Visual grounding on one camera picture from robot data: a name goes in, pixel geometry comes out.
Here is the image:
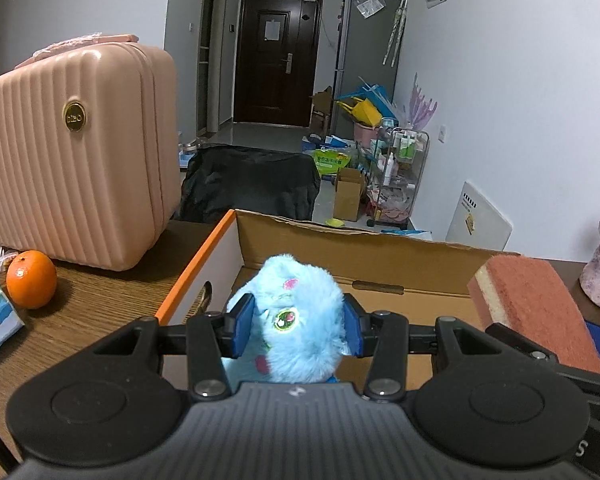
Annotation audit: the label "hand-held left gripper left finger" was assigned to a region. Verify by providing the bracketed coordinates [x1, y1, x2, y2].
[92, 292, 256, 403]

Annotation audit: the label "pink bucket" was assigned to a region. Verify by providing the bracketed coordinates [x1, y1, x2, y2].
[354, 120, 381, 143]

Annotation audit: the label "small open cardboard box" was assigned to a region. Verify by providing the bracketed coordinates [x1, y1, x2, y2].
[333, 167, 368, 222]

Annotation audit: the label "green printed bag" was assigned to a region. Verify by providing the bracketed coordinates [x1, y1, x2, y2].
[314, 147, 351, 177]

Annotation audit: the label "clear plastic bag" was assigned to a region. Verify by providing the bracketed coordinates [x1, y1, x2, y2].
[355, 0, 387, 19]

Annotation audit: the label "purple fairy wings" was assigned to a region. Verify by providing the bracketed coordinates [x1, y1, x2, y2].
[397, 72, 438, 128]

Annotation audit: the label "black cloth bag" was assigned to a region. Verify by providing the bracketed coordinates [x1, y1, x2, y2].
[180, 145, 321, 223]

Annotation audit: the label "red and yellow sponge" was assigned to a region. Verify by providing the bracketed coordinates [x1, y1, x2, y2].
[467, 254, 600, 375]

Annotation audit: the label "pink lace cloth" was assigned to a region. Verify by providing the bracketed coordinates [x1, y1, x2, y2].
[15, 32, 140, 68]

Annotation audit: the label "orange cardboard box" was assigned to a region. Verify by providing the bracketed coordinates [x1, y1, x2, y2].
[155, 208, 523, 396]

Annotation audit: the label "metal wire trolley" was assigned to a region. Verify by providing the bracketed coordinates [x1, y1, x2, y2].
[367, 127, 430, 231]

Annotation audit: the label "white folded umbrella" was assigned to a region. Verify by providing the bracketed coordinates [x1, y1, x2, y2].
[382, 0, 410, 67]

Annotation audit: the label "side door frame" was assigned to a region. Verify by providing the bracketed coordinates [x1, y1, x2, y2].
[197, 0, 229, 136]

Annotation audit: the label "orange fruit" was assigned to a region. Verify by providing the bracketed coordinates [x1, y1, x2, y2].
[6, 250, 58, 310]

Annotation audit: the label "blue and yellow plastic pile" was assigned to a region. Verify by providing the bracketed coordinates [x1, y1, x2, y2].
[335, 77, 398, 128]

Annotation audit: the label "cardboard box by door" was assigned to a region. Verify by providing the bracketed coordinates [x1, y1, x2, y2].
[310, 87, 333, 133]

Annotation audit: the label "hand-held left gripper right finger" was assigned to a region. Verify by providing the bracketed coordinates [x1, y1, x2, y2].
[342, 292, 521, 405]

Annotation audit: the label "blue plush toy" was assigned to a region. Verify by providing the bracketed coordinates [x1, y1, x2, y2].
[225, 254, 352, 386]

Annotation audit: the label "dark wooden entrance door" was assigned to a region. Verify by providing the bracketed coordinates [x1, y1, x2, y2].
[232, 0, 325, 127]

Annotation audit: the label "pink ribbed suitcase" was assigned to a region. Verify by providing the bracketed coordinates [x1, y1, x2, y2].
[0, 42, 181, 272]

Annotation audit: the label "white flat panel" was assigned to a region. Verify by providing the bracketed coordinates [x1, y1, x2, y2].
[445, 180, 513, 251]

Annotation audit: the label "grey refrigerator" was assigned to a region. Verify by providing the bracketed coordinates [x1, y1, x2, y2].
[330, 0, 405, 141]

